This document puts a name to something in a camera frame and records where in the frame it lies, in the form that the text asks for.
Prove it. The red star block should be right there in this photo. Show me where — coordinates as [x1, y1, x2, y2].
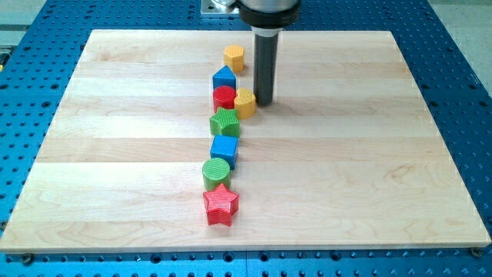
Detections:
[203, 183, 239, 226]

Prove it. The yellow hexagon block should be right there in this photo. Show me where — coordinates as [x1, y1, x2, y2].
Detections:
[223, 45, 245, 73]

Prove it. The light wooden board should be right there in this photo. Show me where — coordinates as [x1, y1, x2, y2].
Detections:
[1, 30, 490, 253]

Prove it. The green star block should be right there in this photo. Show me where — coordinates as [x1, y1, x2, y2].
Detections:
[209, 107, 240, 138]

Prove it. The green cylinder block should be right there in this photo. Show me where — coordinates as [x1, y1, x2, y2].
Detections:
[202, 158, 231, 191]

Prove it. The blue triangle block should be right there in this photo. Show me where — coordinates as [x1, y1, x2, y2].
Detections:
[212, 65, 236, 89]

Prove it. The red cylinder block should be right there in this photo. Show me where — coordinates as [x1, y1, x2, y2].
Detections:
[212, 85, 236, 112]

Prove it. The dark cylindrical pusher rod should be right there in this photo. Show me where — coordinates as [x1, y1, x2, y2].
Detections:
[254, 35, 278, 106]

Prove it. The yellow heart block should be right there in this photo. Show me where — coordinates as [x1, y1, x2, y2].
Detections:
[234, 88, 256, 120]

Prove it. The silver metal mounting plate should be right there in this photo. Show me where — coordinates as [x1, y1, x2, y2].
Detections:
[201, 0, 238, 15]

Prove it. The blue cube block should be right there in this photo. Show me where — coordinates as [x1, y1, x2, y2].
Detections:
[210, 135, 239, 170]

